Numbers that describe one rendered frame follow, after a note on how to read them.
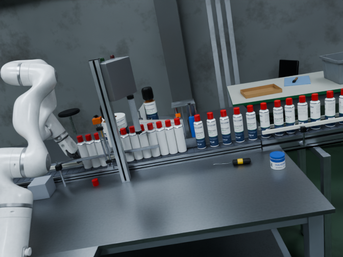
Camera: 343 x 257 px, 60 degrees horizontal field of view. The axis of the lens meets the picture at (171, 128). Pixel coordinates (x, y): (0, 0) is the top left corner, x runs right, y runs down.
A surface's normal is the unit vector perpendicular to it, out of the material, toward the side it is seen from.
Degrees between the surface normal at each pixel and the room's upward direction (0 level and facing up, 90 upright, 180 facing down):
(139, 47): 90
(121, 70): 90
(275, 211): 0
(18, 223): 67
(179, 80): 90
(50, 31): 90
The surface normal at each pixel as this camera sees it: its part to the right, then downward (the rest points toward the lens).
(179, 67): -0.10, 0.36
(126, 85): 0.81, 0.05
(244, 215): -0.18, -0.92
